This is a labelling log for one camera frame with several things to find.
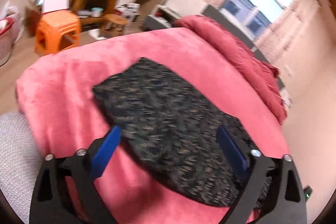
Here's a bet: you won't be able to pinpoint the small black device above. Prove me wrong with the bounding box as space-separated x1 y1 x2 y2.
303 185 314 199

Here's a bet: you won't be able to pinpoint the grey bed headboard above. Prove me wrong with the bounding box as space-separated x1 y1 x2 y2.
202 5 285 90

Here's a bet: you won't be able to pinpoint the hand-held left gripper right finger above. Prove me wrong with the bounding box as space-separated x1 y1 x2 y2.
216 126 307 224

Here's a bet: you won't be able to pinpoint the black leaf print pants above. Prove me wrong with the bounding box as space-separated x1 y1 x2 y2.
92 57 272 210

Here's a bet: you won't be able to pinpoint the small wooden stool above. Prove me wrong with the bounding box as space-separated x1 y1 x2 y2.
101 14 129 36

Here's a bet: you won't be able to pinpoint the window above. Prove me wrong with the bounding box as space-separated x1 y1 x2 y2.
220 0 294 35

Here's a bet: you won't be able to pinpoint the white nightstand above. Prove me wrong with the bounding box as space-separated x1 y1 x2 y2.
146 5 179 30

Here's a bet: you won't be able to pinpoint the pink plush blanket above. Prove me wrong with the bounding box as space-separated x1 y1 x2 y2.
15 27 290 224

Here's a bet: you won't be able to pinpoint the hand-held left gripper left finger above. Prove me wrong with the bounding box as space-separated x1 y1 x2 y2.
29 126 122 224

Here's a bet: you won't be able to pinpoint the white knitted cloth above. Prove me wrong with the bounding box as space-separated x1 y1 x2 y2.
0 113 44 224

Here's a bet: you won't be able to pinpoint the white cardboard box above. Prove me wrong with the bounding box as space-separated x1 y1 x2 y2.
42 0 70 14

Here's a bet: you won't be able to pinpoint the red white laundry basket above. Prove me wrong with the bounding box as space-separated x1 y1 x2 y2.
0 17 17 67

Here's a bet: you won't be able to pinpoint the red duvet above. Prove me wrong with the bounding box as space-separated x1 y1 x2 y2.
175 15 288 125

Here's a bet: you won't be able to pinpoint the orange plastic stool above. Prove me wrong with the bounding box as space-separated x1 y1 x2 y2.
34 10 81 56

